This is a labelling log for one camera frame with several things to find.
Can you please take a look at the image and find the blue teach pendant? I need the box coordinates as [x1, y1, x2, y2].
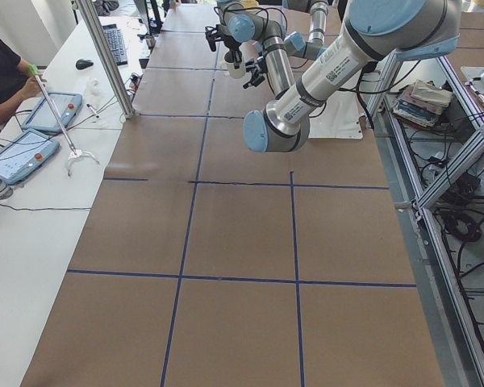
[20, 92, 82, 135]
[0, 129, 60, 185]

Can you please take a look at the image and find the upper blue teach pendant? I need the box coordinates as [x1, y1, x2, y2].
[20, 92, 82, 135]

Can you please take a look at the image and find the stack of books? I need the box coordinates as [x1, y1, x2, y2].
[392, 80, 453, 128]

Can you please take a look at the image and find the lower blue teach pendant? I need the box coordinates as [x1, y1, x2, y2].
[0, 129, 60, 185]

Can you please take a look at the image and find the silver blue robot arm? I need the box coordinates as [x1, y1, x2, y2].
[241, 1, 340, 98]
[205, 1, 461, 152]

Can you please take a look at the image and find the aluminium frame post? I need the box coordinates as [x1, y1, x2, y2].
[76, 0, 135, 119]

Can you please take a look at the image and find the long reacher grabber stick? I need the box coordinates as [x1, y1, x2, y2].
[27, 64, 100, 177]

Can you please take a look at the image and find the person in black shirt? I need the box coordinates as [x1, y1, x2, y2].
[0, 39, 41, 126]

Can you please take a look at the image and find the black keyboard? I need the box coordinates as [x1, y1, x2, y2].
[102, 24, 128, 65]

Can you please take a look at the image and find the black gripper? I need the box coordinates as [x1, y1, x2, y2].
[224, 38, 242, 69]
[243, 51, 268, 89]

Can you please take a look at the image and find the white ribbed HOME mug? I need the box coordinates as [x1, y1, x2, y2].
[223, 52, 246, 79]

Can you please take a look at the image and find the black computer mouse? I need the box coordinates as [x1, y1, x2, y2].
[75, 59, 94, 70]

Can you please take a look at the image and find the white pillar with base plate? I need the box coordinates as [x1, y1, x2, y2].
[309, 92, 363, 139]

